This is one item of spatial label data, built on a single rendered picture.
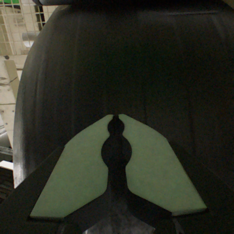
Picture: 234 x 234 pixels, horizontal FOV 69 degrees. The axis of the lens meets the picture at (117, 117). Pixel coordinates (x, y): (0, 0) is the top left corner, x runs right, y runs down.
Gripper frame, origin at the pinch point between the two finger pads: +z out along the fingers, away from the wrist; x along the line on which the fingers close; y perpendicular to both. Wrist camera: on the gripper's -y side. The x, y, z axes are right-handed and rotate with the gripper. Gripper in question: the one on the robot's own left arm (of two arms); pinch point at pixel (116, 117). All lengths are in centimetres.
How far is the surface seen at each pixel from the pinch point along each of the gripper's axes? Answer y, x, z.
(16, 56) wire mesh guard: 4, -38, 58
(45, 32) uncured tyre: -5.6, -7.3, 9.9
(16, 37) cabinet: 16, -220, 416
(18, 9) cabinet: -39, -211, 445
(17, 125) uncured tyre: 2.6, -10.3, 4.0
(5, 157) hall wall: 787, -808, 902
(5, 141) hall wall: 686, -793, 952
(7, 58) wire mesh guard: 4, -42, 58
